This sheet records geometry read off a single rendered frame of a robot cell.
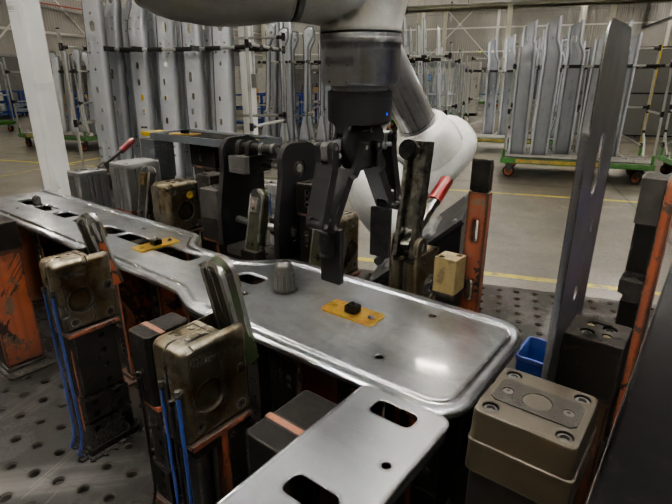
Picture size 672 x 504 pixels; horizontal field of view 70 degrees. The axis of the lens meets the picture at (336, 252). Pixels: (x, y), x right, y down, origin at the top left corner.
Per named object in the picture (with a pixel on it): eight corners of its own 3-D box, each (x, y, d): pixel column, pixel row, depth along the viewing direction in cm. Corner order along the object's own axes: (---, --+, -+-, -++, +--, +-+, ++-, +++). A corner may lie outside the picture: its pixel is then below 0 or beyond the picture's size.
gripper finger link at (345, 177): (372, 145, 57) (366, 140, 55) (341, 235, 56) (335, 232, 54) (344, 142, 59) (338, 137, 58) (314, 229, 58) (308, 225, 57)
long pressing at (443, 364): (-41, 207, 125) (-43, 201, 125) (50, 192, 142) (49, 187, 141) (452, 431, 45) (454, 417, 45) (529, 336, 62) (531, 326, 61)
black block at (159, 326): (136, 505, 72) (104, 331, 63) (195, 463, 80) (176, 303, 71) (167, 534, 68) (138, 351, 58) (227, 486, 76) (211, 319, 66)
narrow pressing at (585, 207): (534, 417, 45) (600, 15, 34) (566, 364, 54) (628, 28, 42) (540, 420, 45) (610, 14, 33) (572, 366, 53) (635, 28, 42)
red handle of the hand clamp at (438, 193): (391, 240, 74) (435, 172, 81) (394, 249, 75) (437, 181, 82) (415, 245, 71) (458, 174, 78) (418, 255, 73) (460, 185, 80)
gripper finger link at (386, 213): (370, 206, 66) (373, 205, 66) (369, 254, 68) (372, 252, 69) (389, 210, 64) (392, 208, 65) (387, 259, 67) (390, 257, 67)
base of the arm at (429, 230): (386, 257, 154) (375, 244, 153) (442, 217, 144) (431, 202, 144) (372, 277, 137) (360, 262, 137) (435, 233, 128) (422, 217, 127)
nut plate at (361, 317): (319, 309, 66) (319, 301, 66) (336, 300, 69) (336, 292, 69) (370, 327, 62) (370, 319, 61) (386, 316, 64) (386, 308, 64)
